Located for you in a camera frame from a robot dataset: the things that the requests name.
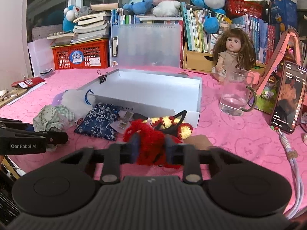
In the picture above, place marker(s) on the metal hair clip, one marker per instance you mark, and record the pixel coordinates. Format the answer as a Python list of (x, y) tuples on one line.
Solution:
[(125, 117)]

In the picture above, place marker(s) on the small blue bear plush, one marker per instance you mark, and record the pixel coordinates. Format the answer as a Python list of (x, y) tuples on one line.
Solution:
[(139, 7)]

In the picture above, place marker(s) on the white fluffy plush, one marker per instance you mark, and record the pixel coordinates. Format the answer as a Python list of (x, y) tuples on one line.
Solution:
[(77, 102)]

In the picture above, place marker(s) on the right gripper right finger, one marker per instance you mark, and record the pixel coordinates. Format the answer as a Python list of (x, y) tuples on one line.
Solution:
[(187, 156)]

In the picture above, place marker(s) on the pink picture book stand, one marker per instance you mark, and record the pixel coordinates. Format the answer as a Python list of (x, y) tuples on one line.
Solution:
[(287, 49)]

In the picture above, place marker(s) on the blue cardboard box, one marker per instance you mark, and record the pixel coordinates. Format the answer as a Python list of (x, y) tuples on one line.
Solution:
[(283, 13)]

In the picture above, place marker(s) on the translucent clipboard folder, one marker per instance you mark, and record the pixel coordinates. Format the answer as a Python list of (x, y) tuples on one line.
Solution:
[(138, 45)]

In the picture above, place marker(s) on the glass mug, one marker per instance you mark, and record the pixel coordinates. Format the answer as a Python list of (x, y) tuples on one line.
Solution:
[(238, 94)]

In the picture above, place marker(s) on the red crocheted pouch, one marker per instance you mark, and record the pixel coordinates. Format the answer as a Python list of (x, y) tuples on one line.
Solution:
[(151, 146)]

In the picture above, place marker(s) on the wooden desk organizer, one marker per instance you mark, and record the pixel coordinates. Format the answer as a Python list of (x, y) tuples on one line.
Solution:
[(196, 61)]

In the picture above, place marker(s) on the blue floral drawstring pouch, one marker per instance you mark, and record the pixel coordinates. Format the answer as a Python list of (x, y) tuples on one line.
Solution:
[(97, 122)]

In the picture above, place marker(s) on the green floral fabric scrunchie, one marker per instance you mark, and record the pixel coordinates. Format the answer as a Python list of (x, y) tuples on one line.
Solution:
[(53, 118)]

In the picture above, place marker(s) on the stack of books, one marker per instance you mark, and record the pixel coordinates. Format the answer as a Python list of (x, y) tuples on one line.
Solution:
[(92, 23)]

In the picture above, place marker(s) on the white cardboard box tray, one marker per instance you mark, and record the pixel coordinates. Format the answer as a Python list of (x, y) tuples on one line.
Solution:
[(150, 93)]

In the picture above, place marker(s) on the purple fluffy plush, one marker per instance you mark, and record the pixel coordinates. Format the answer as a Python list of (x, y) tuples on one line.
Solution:
[(57, 99)]

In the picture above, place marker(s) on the smartphone with pink case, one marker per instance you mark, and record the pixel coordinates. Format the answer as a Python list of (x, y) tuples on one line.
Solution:
[(289, 103)]

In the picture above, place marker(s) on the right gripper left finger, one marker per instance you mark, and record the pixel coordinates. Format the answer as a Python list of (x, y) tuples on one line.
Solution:
[(118, 154)]

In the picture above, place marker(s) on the red booklet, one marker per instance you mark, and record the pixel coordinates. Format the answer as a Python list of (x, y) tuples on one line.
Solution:
[(28, 83)]

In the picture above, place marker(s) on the red plastic crate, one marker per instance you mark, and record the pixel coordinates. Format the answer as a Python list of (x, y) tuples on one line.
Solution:
[(86, 55)]

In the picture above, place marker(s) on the blue white cat plush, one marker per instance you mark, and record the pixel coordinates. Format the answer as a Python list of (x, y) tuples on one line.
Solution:
[(70, 14)]

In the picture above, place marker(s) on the brown haired doll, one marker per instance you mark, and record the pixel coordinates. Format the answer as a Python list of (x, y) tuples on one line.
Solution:
[(232, 49)]

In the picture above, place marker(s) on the black binder clip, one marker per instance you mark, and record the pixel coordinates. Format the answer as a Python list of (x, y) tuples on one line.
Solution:
[(102, 77)]

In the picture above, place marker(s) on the red basket on books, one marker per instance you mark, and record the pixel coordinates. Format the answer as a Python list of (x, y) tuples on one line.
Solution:
[(237, 8)]

